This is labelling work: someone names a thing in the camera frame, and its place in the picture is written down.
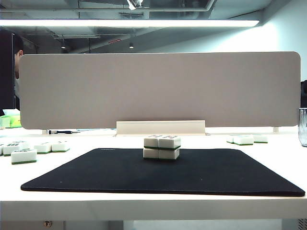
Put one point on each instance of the white green-backed mahjong tile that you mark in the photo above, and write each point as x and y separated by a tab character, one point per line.
169	142
150	153
261	139
242	140
151	141
169	154
229	139

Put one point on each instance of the dark monitor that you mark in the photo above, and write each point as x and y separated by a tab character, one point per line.
6	72

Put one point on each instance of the two-bamboo mahjong tile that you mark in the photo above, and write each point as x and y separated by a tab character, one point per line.
43	148

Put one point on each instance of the metal table bolt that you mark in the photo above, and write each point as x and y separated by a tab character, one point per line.
47	223

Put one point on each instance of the clear glass container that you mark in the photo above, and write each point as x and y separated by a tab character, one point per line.
303	127

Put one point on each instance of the red ceiling sign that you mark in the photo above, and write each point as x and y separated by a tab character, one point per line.
115	41

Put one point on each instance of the green tissue box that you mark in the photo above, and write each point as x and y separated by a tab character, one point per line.
13	122

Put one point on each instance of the person with glasses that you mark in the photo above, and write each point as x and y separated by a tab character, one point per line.
19	62

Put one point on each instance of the black screwdriver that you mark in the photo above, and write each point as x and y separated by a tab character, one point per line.
60	132

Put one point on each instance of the desk divider panel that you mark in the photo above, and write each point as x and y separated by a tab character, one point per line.
153	91

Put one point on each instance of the white divider foot bracket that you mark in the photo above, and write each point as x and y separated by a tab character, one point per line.
276	129
44	131

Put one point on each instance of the perforated metal panel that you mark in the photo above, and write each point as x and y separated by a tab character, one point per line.
303	224

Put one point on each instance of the black chair back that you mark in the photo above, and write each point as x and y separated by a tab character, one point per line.
304	93

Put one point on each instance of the bird one-bamboo mahjong tile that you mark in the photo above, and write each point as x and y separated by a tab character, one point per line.
24	157

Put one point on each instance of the eight-bamboo mahjong tile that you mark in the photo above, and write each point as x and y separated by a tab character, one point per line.
24	145

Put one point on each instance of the three-bamboo mahjong tile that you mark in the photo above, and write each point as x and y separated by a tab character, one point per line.
60	146

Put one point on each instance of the black mouse mat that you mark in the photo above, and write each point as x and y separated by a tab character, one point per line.
168	177

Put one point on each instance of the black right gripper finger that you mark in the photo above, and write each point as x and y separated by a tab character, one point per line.
135	4

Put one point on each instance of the long ceiling light strip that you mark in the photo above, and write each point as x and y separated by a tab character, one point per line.
120	23

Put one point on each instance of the six-bamboo mahjong tile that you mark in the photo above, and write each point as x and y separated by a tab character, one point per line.
9	149

